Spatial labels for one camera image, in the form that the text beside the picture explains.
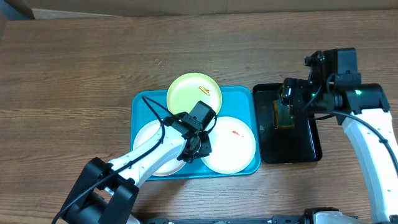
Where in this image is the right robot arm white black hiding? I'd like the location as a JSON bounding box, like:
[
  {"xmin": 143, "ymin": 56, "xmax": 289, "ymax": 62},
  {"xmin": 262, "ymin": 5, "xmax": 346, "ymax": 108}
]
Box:
[{"xmin": 274, "ymin": 47, "xmax": 397, "ymax": 223}]

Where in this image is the light green round plate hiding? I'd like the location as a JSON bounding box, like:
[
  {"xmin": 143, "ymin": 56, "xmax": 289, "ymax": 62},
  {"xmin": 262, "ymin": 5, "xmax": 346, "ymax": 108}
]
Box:
[{"xmin": 167, "ymin": 73, "xmax": 222, "ymax": 114}]

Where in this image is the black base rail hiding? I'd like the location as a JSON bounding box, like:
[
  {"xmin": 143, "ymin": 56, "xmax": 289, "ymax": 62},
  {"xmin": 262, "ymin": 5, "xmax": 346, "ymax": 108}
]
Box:
[{"xmin": 136, "ymin": 207, "xmax": 360, "ymax": 224}]

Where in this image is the black rectangular wash tray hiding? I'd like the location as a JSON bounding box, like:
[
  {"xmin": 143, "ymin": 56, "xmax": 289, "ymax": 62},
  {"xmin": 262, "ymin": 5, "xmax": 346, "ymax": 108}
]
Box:
[{"xmin": 252, "ymin": 83, "xmax": 323, "ymax": 164}]

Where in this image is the green yellow scrubbing sponge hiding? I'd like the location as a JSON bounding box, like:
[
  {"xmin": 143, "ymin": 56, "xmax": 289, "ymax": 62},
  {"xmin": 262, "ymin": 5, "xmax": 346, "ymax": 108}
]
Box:
[{"xmin": 273, "ymin": 99, "xmax": 294, "ymax": 129}]

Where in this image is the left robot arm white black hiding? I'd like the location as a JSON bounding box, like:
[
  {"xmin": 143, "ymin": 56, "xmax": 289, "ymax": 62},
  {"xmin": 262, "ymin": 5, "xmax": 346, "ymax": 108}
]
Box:
[{"xmin": 52, "ymin": 111, "xmax": 217, "ymax": 223}]

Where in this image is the white plate with ketchup left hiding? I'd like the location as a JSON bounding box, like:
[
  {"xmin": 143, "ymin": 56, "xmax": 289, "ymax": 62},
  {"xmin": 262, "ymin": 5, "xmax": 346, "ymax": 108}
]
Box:
[{"xmin": 132, "ymin": 120, "xmax": 186, "ymax": 177}]

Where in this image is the cardboard sheet at back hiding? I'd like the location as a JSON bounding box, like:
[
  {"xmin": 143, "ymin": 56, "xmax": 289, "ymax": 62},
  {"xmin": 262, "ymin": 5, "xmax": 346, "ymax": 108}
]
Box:
[{"xmin": 6, "ymin": 0, "xmax": 397, "ymax": 17}]

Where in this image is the teal plastic serving tray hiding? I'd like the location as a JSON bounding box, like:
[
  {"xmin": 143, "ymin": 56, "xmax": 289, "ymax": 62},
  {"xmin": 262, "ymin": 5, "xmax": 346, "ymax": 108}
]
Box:
[{"xmin": 130, "ymin": 86, "xmax": 258, "ymax": 181}]

